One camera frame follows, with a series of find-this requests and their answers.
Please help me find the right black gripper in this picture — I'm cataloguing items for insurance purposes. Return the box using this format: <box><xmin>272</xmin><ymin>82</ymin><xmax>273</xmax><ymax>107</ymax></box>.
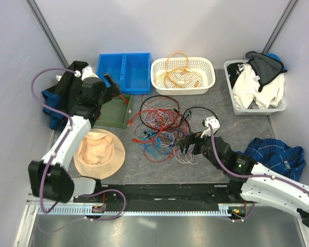
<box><xmin>176</xmin><ymin>128</ymin><xmax>222</xmax><ymax>169</ymax></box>

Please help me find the yellow ethernet cable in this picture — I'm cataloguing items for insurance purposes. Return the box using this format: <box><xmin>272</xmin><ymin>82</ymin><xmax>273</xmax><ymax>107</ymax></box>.
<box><xmin>165</xmin><ymin>52</ymin><xmax>190</xmax><ymax>75</ymax></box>
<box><xmin>154</xmin><ymin>68</ymin><xmax>204</xmax><ymax>90</ymax></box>

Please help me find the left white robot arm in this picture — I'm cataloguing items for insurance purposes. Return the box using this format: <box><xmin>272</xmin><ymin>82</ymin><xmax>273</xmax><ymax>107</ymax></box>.
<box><xmin>28</xmin><ymin>67</ymin><xmax>121</xmax><ymax>203</ymax></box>

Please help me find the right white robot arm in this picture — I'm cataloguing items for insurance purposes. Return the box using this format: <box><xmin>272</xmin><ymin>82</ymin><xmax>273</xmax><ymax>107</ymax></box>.
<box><xmin>177</xmin><ymin>132</ymin><xmax>309</xmax><ymax>228</ymax></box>

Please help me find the blue divided plastic bin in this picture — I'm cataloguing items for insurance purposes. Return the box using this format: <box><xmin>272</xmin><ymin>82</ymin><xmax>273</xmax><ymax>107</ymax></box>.
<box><xmin>97</xmin><ymin>52</ymin><xmax>151</xmax><ymax>95</ymax></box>

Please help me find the green plastic tray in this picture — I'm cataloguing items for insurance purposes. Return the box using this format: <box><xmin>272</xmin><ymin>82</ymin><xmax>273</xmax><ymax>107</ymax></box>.
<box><xmin>95</xmin><ymin>94</ymin><xmax>134</xmax><ymax>129</ymax></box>

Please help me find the black and blue jacket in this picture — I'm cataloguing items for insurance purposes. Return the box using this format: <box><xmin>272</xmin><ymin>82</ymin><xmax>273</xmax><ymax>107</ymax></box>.
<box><xmin>41</xmin><ymin>72</ymin><xmax>97</xmax><ymax>130</ymax></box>

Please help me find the grey laundry bin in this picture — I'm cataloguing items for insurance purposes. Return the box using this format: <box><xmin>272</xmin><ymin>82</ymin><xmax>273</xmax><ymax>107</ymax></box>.
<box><xmin>224</xmin><ymin>60</ymin><xmax>286</xmax><ymax>115</ymax></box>

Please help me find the white perforated plastic basket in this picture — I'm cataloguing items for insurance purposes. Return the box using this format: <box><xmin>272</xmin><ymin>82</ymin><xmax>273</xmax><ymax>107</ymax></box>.
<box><xmin>150</xmin><ymin>57</ymin><xmax>216</xmax><ymax>96</ymax></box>

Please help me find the beige bucket hat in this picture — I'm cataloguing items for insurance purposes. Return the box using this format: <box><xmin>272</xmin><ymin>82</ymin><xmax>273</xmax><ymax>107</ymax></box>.
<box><xmin>74</xmin><ymin>129</ymin><xmax>126</xmax><ymax>180</ymax></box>

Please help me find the white cloth in bin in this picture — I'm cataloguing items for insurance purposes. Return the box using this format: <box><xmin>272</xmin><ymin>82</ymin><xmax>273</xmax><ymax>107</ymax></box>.
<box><xmin>232</xmin><ymin>63</ymin><xmax>285</xmax><ymax>110</ymax></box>

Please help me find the blue plaid shirt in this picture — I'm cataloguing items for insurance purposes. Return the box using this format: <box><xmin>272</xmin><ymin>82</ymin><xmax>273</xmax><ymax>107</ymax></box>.
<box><xmin>244</xmin><ymin>137</ymin><xmax>306</xmax><ymax>182</ymax></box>

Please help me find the dark grey cloth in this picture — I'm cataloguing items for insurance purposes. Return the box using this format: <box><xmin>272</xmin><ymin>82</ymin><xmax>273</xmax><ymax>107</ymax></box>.
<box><xmin>245</xmin><ymin>51</ymin><xmax>287</xmax><ymax>92</ymax></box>

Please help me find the tangled thin wire pile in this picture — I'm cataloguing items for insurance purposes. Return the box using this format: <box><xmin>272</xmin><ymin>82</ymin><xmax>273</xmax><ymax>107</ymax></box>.
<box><xmin>131</xmin><ymin>95</ymin><xmax>199</xmax><ymax>165</ymax></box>

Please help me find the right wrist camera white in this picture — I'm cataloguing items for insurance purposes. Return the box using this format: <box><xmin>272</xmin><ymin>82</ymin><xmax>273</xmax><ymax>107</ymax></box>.
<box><xmin>201</xmin><ymin>116</ymin><xmax>220</xmax><ymax>138</ymax></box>

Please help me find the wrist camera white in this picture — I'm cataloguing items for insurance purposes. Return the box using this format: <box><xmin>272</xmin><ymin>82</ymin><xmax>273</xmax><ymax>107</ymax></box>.
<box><xmin>201</xmin><ymin>116</ymin><xmax>220</xmax><ymax>138</ymax></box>
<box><xmin>74</xmin><ymin>65</ymin><xmax>99</xmax><ymax>81</ymax></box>

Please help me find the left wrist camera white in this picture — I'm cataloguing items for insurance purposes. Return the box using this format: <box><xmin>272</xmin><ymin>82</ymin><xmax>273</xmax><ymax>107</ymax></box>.
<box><xmin>74</xmin><ymin>65</ymin><xmax>99</xmax><ymax>81</ymax></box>

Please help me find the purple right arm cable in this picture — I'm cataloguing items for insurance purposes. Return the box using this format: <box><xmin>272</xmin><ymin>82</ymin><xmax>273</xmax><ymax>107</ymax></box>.
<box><xmin>208</xmin><ymin>125</ymin><xmax>309</xmax><ymax>223</ymax></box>

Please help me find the black cable loop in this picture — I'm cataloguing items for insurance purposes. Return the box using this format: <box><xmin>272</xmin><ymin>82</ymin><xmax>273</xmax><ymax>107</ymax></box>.
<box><xmin>182</xmin><ymin>106</ymin><xmax>219</xmax><ymax>124</ymax></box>

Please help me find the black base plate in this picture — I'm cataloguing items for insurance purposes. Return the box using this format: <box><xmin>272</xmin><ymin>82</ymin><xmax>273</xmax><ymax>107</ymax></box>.
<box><xmin>75</xmin><ymin>182</ymin><xmax>244</xmax><ymax>203</ymax></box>

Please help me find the grey slotted cable duct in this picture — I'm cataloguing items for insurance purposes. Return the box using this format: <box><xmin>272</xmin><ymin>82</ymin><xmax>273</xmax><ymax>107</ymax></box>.
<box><xmin>48</xmin><ymin>204</ymin><xmax>231</xmax><ymax>217</ymax></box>

